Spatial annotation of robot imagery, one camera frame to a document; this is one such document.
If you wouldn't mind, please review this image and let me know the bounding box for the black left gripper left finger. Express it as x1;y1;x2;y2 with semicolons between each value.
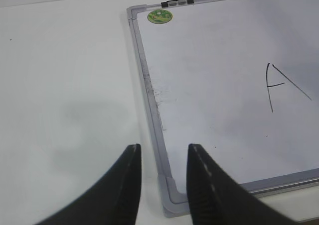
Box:
40;144;141;225

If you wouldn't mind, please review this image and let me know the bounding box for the white magnetic whiteboard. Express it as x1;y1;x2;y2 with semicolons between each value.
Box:
127;0;319;218

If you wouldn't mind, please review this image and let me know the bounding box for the green round magnet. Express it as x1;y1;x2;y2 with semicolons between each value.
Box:
147;9;173;24

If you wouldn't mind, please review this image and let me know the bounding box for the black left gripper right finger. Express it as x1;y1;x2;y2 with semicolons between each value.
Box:
186;144;296;225

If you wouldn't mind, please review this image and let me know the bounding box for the black whiteboard hanger clip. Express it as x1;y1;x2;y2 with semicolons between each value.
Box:
160;0;194;8

